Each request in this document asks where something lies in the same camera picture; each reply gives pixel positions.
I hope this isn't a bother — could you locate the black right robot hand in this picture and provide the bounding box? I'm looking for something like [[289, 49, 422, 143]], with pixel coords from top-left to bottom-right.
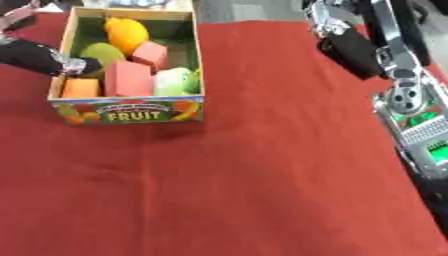
[[301, 0, 438, 81]]

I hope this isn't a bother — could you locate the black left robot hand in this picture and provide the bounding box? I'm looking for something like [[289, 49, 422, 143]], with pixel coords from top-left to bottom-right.
[[0, 38, 105, 78]]

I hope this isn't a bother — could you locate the tan cardboard box green inside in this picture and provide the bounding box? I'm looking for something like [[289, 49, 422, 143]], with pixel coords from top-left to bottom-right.
[[45, 6, 207, 127]]

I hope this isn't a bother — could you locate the orange block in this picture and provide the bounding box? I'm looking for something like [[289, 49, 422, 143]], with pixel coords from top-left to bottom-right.
[[59, 77, 102, 99]]

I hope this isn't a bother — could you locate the green toy fruit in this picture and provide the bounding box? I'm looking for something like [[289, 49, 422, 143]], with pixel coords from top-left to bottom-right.
[[78, 42, 128, 69]]

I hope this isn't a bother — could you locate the yellow-orange toy fruit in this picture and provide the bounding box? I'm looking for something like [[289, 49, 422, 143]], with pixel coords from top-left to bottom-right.
[[103, 16, 153, 57]]

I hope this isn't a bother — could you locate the large pink block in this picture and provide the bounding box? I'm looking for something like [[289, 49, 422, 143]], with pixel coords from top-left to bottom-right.
[[103, 60, 156, 98]]

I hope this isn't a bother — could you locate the small pink block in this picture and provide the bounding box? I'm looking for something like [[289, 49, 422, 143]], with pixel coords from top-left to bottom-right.
[[129, 40, 170, 72]]

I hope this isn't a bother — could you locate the pale green block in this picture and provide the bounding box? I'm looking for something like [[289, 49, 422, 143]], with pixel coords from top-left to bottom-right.
[[152, 67, 195, 97]]

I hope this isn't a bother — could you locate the green round toy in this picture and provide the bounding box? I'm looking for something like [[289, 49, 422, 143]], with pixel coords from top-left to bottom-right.
[[182, 68, 203, 95]]

